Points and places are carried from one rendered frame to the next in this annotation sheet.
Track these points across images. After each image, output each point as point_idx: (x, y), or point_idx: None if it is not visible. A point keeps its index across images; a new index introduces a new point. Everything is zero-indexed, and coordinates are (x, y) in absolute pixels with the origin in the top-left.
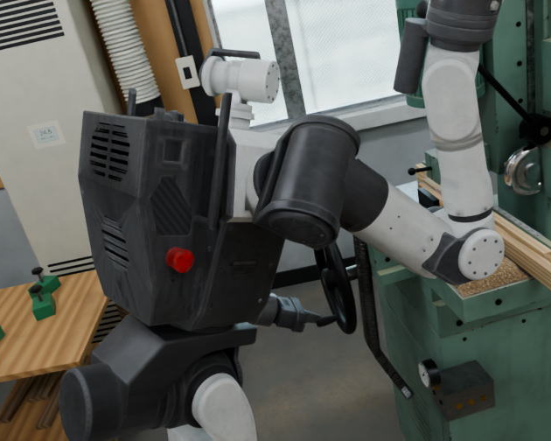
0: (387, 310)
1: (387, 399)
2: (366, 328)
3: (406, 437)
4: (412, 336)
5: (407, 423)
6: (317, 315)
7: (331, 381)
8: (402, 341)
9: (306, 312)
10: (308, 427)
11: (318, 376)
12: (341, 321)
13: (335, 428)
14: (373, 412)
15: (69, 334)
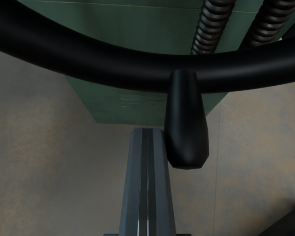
0: (66, 20)
1: (62, 119)
2: (222, 34)
3: (110, 122)
4: (184, 8)
5: (115, 114)
6: (163, 146)
7: (9, 156)
8: (133, 42)
9: (172, 211)
10: (52, 197)
11: None
12: (217, 70)
13: (67, 173)
14: (69, 136)
15: None
